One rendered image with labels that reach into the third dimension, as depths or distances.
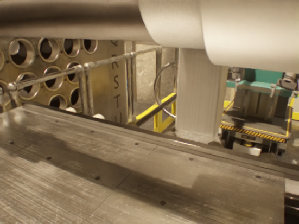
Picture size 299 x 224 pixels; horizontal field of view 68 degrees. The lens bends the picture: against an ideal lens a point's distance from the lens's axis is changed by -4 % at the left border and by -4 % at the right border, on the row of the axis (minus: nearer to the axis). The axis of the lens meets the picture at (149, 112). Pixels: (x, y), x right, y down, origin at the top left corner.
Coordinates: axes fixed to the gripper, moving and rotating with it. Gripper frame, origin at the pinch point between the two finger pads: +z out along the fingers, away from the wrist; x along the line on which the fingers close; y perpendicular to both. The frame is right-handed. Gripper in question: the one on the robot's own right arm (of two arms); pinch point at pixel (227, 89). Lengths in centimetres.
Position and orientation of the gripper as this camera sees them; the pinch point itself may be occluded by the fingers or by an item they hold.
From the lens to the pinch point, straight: 200.4
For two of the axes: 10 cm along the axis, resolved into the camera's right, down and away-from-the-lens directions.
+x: -9.0, -0.4, 4.3
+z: -0.6, 10.0, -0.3
